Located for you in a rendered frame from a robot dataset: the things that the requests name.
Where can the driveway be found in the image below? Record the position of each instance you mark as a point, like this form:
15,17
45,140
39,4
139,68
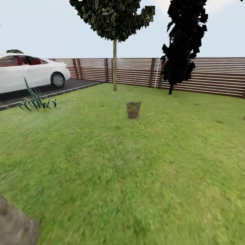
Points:
20,95

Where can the car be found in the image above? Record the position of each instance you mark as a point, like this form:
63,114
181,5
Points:
37,71

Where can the wicker basket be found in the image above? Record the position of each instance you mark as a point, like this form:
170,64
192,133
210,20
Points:
129,105

